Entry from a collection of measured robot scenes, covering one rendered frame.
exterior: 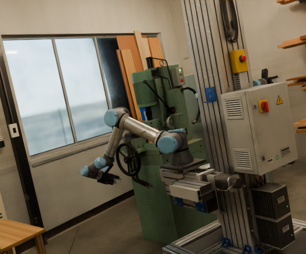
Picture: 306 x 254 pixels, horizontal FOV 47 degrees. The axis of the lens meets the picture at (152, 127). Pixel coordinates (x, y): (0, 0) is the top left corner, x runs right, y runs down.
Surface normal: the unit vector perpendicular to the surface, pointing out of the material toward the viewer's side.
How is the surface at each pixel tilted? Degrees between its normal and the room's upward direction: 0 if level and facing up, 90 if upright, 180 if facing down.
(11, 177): 90
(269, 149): 92
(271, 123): 90
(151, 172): 90
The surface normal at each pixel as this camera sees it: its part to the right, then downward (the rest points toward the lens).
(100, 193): 0.74, -0.07
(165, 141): -0.31, 0.23
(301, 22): -0.65, 0.21
